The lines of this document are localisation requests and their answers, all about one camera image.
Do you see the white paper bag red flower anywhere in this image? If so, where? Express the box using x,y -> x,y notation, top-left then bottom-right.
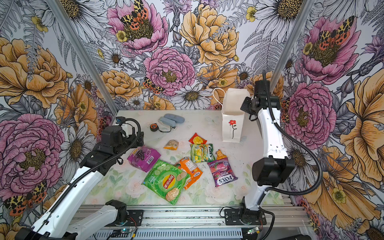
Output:
213,88 -> 250,143

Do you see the purple snack packet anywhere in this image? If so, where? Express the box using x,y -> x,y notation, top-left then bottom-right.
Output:
128,146 -> 161,173

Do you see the green Lays chips bag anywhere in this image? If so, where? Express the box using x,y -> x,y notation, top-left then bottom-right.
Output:
142,160 -> 190,205

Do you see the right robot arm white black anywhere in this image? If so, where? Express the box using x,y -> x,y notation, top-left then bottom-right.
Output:
239,80 -> 295,225

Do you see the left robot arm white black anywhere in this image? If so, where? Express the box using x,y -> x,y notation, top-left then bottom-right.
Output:
15,119 -> 144,240

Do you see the green yellow candy bag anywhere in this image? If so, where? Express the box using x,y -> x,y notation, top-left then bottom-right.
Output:
190,144 -> 216,163

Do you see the purple Fox's candy bag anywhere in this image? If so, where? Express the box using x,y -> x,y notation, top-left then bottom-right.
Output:
208,158 -> 238,188

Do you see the black orange tape roll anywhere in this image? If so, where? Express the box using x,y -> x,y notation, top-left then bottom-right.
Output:
150,123 -> 159,132

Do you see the small tan snack packet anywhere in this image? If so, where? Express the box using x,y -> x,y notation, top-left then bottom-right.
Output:
164,140 -> 179,151

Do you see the blue grey case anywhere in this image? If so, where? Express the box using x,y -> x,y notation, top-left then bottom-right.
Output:
159,117 -> 176,128
164,114 -> 185,124

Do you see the small orange snack packet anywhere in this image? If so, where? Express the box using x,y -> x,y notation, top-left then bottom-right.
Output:
216,150 -> 227,160

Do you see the red yellow snack packet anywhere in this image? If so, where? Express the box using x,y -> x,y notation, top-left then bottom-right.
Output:
189,133 -> 207,145

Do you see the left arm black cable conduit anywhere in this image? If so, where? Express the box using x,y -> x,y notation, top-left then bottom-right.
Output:
29,117 -> 142,238

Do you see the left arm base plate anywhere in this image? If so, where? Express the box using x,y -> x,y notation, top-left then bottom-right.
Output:
107,210 -> 144,227

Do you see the aluminium rail frame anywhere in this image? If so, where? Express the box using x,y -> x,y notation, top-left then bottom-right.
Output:
88,205 -> 316,240

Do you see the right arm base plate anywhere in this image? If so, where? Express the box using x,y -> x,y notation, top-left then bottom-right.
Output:
224,208 -> 267,226

